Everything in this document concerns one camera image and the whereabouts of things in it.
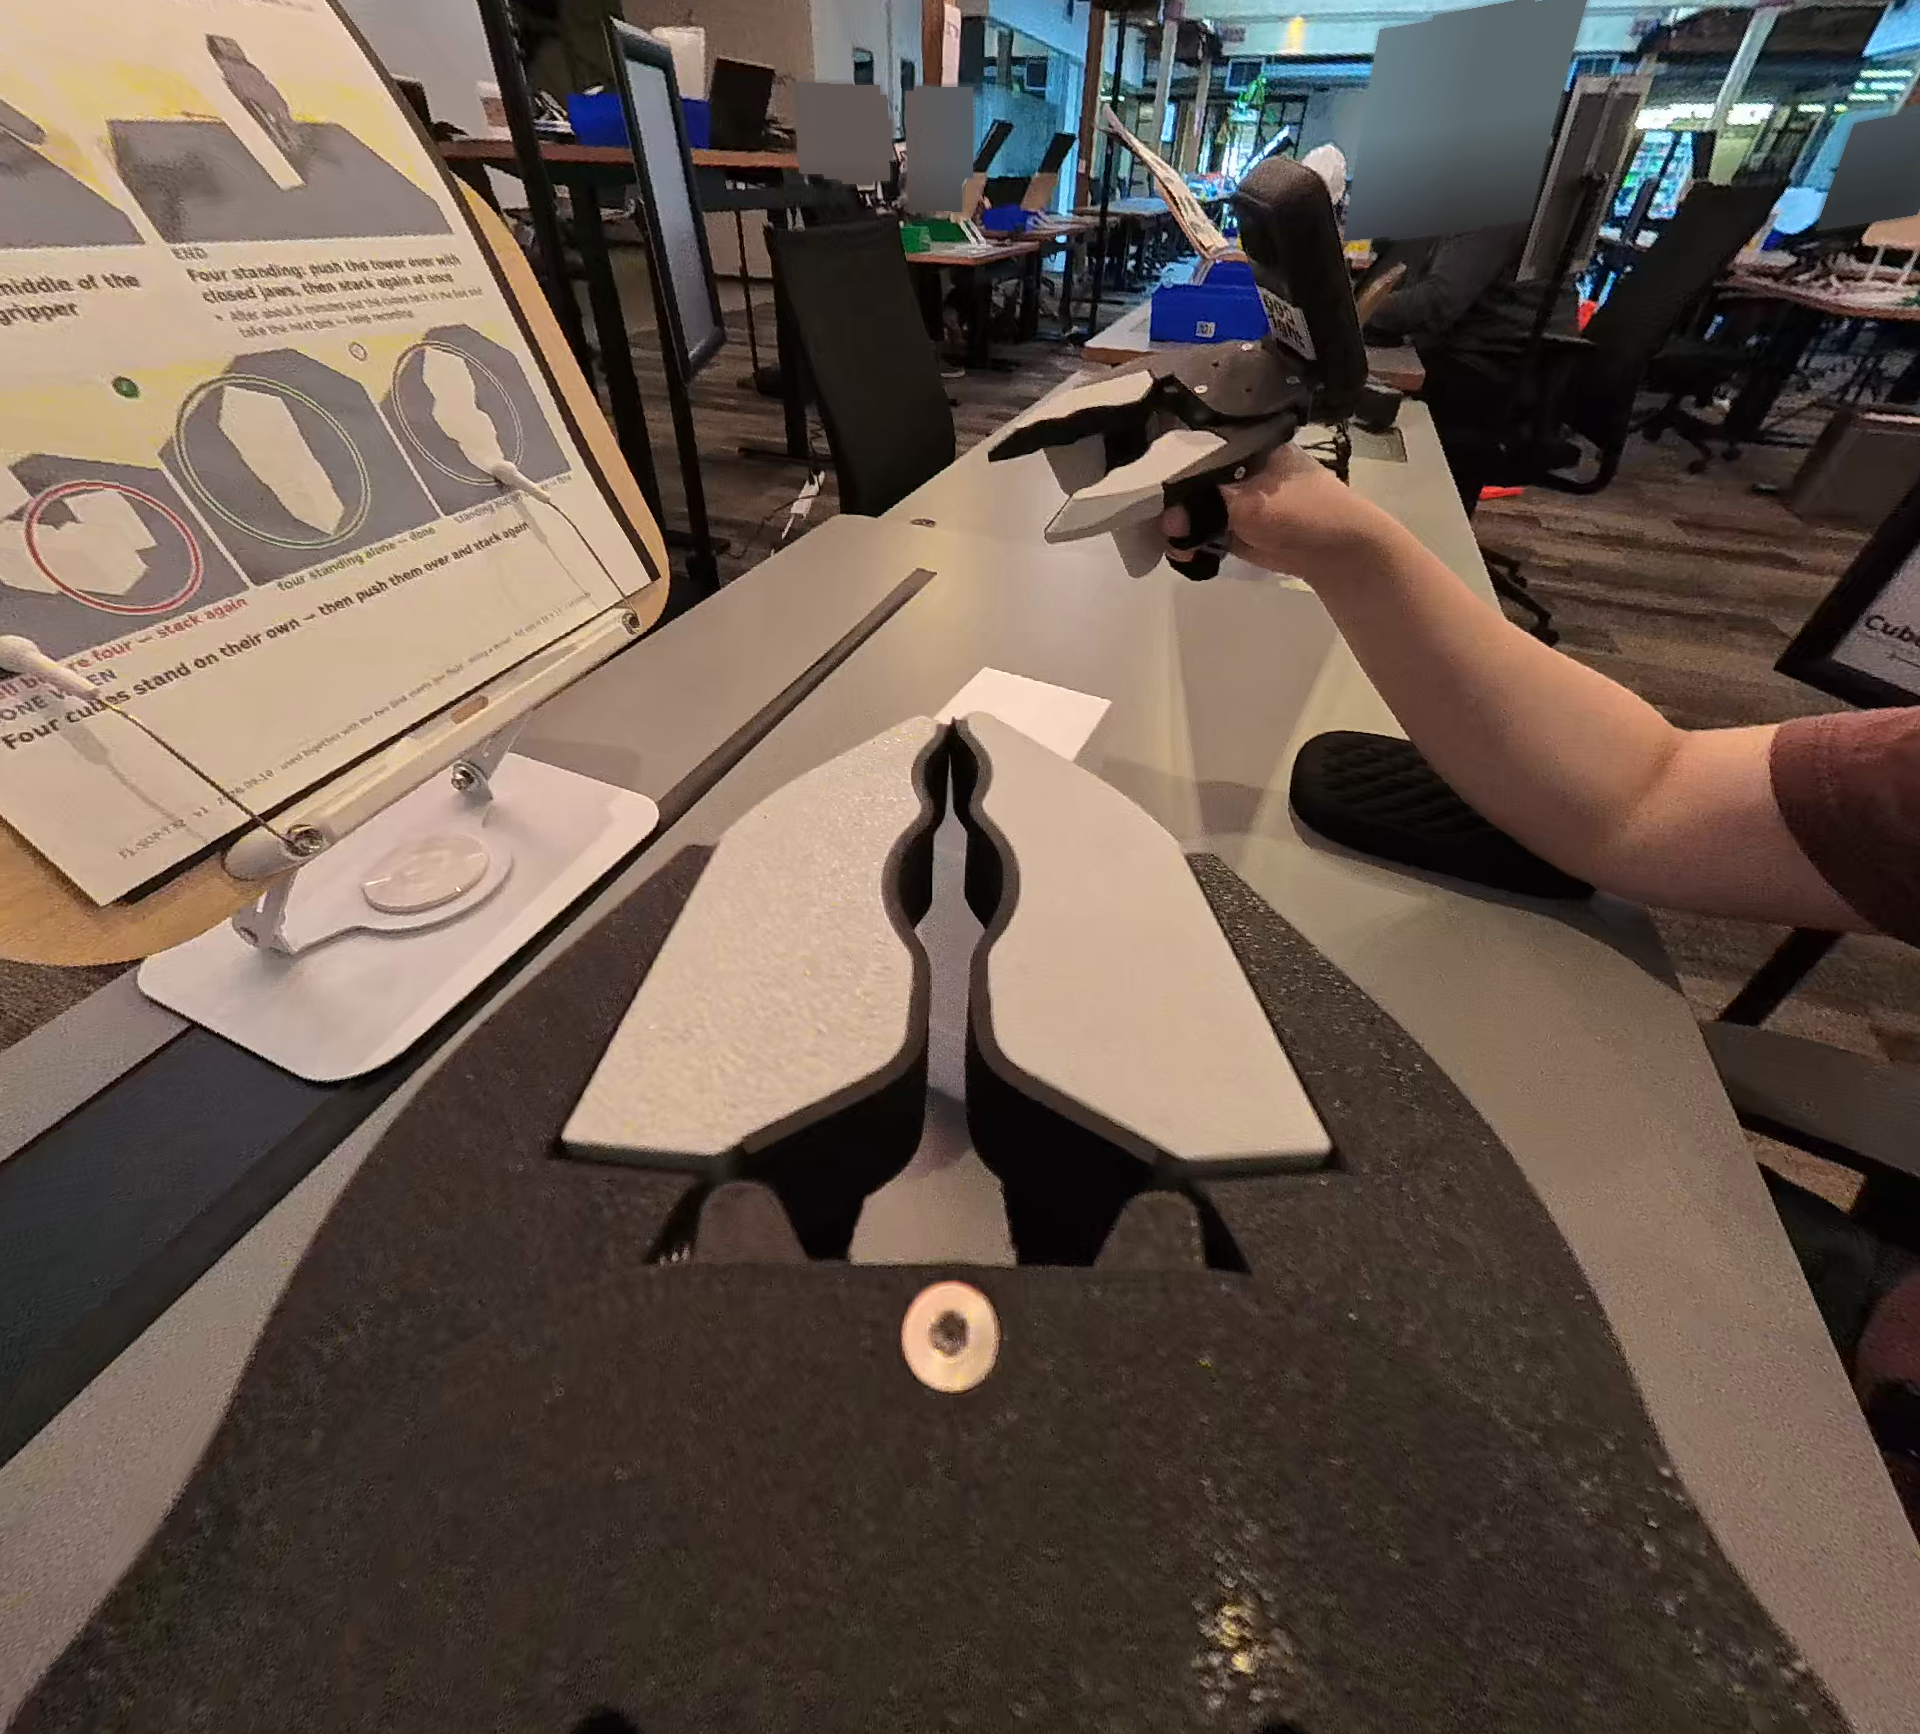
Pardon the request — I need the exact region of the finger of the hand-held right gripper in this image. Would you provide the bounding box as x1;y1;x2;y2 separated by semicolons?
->
1041;428;1249;548
986;359;1169;464

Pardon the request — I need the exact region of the black wrist rest pad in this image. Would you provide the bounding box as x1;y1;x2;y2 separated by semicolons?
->
1290;728;1595;900

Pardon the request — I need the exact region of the person's right forearm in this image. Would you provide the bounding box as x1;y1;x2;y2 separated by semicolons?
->
1320;496;1823;935

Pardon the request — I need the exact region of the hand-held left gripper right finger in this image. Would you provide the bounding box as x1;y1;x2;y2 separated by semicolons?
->
953;708;1338;1269

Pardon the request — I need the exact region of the black framed sign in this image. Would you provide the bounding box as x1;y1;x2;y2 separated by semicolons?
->
1776;518;1920;712

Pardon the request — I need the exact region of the person's dark red shirt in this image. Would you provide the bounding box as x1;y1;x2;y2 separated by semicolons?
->
1770;707;1920;943

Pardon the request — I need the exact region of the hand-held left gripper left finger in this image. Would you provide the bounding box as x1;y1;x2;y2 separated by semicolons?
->
557;710;961;1265

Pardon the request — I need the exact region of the black monitor on stand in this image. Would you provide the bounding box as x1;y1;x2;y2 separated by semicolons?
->
599;17;737;596

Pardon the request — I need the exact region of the printed instruction sheet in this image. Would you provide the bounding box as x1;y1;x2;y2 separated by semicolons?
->
0;0;643;912

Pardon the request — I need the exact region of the black office chair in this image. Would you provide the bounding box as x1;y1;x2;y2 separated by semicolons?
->
762;217;961;522
1573;180;1787;499

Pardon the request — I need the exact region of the person's right hand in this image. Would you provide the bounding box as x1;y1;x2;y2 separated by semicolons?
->
1218;445;1410;595

